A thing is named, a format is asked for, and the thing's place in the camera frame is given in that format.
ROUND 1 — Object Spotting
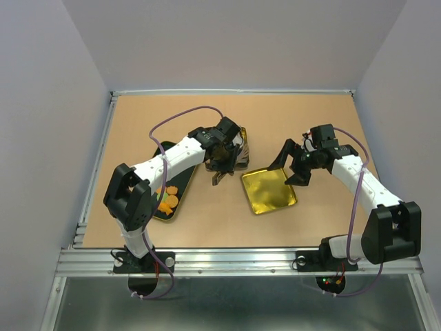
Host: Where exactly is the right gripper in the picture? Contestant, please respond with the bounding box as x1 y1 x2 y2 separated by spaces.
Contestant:
267 138 321 186

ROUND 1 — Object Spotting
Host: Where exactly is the gold square tin box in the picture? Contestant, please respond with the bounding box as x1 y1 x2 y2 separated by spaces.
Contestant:
205 127 249 173

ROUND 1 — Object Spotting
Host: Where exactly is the gold tin lid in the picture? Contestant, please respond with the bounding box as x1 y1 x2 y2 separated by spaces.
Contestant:
241 168 298 214

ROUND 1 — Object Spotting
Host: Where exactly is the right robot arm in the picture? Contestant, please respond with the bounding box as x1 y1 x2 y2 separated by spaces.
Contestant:
268 124 422 269

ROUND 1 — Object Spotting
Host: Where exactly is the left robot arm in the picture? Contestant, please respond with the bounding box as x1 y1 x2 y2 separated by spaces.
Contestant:
103 117 245 272

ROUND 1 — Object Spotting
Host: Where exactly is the black cookie tray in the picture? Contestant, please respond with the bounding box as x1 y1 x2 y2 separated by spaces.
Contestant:
153 141 198 221

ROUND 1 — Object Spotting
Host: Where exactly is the orange blob cookie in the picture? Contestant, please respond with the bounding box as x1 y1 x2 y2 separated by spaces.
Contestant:
166 186 178 195

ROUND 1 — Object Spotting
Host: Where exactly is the tan biscuit cookie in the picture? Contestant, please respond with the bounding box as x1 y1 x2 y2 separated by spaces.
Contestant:
165 195 179 208

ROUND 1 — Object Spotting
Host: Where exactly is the green round cookie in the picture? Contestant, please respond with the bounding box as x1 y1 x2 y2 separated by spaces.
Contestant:
156 192 168 203

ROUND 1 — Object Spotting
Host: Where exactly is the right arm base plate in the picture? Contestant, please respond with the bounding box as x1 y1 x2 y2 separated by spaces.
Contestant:
293 250 358 272

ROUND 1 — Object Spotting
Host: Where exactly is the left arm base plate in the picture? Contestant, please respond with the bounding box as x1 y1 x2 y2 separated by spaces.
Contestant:
112 250 176 274

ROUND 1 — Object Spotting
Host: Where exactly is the aluminium front rail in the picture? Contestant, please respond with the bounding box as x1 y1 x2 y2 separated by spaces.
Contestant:
54 245 424 277

